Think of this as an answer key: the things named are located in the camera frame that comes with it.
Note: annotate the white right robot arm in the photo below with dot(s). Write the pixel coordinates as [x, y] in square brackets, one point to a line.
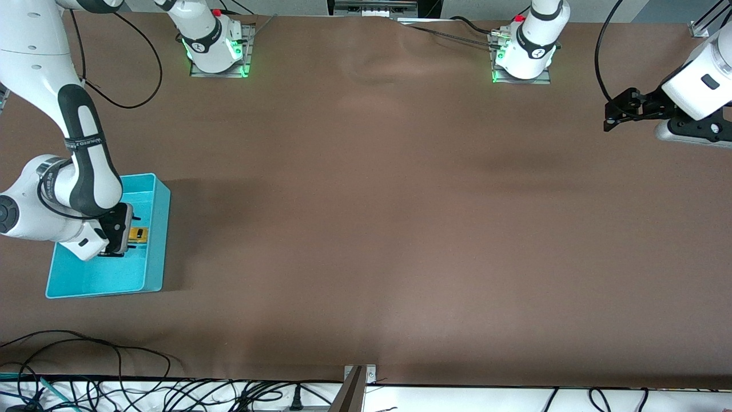
[86, 149]

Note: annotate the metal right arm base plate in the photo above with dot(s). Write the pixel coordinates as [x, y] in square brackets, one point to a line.
[250, 46]

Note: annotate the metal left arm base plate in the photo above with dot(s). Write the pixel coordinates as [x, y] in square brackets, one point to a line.
[542, 80]

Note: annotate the yellow beetle toy car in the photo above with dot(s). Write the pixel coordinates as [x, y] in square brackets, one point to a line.
[140, 234]

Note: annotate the white side table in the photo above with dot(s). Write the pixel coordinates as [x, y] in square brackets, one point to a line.
[457, 400]

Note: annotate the aluminium frame profile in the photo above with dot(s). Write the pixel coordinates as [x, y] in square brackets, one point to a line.
[699, 28]

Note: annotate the large table cover mat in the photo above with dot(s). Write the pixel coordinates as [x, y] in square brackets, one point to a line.
[366, 200]

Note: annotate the black power plug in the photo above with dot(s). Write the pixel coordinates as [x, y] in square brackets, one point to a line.
[296, 399]

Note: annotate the metal camera pole bracket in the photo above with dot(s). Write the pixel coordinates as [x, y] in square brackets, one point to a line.
[354, 395]

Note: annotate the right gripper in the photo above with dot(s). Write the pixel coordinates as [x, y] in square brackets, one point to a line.
[118, 225]

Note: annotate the teal plastic storage bin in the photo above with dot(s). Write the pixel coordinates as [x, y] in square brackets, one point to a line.
[137, 269]

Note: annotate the silver power strip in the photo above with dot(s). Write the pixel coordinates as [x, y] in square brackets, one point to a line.
[374, 7]

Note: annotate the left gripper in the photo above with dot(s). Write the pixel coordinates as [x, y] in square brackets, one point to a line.
[650, 104]

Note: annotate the thin grey rod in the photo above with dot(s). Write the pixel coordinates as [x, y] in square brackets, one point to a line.
[264, 26]

